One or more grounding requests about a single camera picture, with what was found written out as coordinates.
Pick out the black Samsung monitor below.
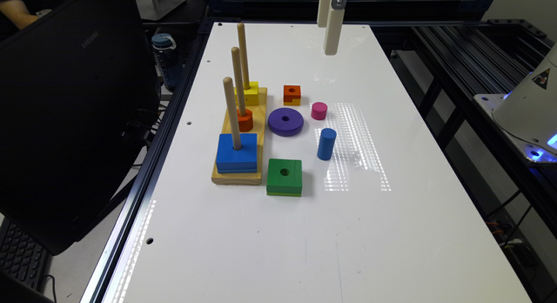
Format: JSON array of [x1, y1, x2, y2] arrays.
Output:
[[1, 0, 160, 254]]

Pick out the person's forearm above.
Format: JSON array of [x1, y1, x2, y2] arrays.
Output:
[[1, 0, 65, 30]]

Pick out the dark blue water bottle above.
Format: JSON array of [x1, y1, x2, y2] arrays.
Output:
[[151, 33, 184, 91]]

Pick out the wooden peg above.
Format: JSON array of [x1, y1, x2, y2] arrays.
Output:
[[223, 77, 242, 151], [237, 23, 251, 90], [231, 46, 246, 118]]

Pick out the purple ring block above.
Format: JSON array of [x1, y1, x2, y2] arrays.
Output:
[[268, 108, 304, 137]]

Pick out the rear wooden peg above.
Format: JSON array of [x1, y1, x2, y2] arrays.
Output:
[[237, 23, 251, 90]]

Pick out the blue cylinder block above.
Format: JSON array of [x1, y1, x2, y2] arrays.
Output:
[[317, 128, 337, 160]]

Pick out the blue square block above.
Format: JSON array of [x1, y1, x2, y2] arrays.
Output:
[[216, 133, 258, 173]]

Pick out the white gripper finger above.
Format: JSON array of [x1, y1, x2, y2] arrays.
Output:
[[324, 0, 347, 56], [317, 0, 332, 28]]

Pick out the orange octagon block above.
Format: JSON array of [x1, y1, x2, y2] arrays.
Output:
[[238, 109, 253, 132]]

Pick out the middle wooden peg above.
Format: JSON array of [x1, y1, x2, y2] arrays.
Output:
[[231, 46, 246, 118]]

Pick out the small yellow square block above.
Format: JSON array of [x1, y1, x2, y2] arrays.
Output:
[[284, 98, 301, 106]]

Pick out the wooden peg base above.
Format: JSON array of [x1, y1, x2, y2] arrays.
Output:
[[211, 87, 267, 185]]

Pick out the grey monitor stand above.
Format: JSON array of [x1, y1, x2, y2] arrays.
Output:
[[136, 0, 187, 21]]

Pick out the black keyboard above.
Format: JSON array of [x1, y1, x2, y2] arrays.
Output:
[[1, 218, 50, 291]]

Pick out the orange square block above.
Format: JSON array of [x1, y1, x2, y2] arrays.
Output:
[[283, 85, 301, 102]]

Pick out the pink cylinder block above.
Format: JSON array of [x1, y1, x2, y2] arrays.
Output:
[[311, 102, 328, 120]]

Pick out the front wooden peg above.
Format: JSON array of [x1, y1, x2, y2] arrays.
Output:
[[223, 77, 242, 151]]

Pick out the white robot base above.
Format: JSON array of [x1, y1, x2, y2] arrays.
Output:
[[474, 48, 556, 165]]

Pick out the light green square block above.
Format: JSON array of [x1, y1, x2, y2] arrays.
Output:
[[266, 192, 301, 197]]

